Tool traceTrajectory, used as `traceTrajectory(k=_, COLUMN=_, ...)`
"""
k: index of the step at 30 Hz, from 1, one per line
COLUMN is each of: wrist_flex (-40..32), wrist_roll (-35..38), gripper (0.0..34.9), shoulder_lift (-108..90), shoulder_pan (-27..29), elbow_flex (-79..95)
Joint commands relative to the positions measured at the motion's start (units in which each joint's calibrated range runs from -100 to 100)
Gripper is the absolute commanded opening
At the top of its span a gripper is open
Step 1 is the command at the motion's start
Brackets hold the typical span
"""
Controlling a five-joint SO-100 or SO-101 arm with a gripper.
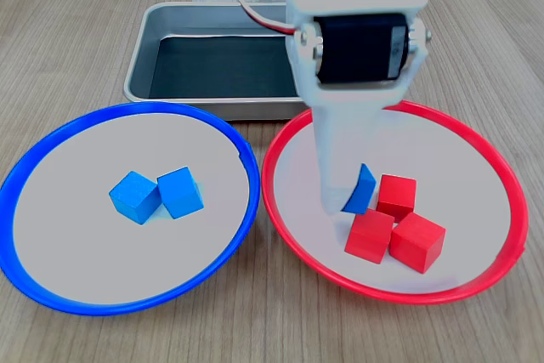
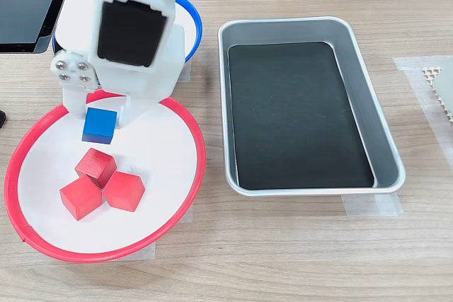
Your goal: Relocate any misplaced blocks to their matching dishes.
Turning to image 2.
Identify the steel tray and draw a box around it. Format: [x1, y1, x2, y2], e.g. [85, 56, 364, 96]
[217, 16, 407, 197]

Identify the pale perforated base plate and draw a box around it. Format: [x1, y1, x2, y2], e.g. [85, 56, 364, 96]
[423, 64, 453, 128]

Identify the black flat electronic device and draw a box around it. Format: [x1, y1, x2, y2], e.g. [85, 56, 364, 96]
[0, 0, 79, 54]

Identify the black tray mat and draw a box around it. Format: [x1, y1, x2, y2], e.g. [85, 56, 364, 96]
[228, 41, 375, 191]

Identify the blue wooden cube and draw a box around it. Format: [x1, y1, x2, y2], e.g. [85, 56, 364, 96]
[81, 106, 118, 144]

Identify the red wooden cube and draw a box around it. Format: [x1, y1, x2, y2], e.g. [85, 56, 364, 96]
[74, 147, 117, 189]
[102, 170, 146, 214]
[59, 175, 103, 221]

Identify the blue-rimmed white plate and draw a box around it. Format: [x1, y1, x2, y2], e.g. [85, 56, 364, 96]
[52, 0, 204, 69]

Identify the red-rimmed white plate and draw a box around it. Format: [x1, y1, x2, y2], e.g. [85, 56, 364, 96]
[4, 90, 207, 264]

